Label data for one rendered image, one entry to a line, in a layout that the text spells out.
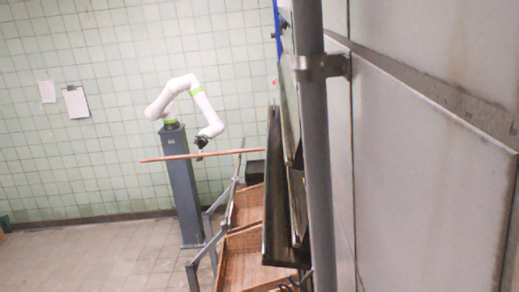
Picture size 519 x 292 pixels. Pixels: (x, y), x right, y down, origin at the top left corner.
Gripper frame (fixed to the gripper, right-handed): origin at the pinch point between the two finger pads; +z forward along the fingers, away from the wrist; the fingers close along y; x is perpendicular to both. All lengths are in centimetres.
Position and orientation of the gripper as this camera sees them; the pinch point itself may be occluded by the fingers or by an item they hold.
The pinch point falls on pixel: (196, 152)
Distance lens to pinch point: 269.6
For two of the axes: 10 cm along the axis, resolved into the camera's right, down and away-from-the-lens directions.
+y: 1.1, 9.3, 3.6
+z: -0.4, 3.6, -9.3
